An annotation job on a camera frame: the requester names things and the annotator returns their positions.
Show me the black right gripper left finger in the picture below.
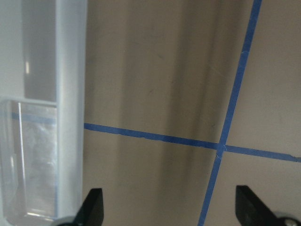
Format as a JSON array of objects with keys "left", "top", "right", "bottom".
[{"left": 71, "top": 188, "right": 104, "bottom": 226}]

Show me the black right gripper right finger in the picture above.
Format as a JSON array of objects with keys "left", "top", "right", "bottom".
[{"left": 235, "top": 186, "right": 287, "bottom": 226}]

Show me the clear plastic box lid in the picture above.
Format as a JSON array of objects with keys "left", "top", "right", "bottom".
[{"left": 0, "top": 0, "right": 87, "bottom": 226}]

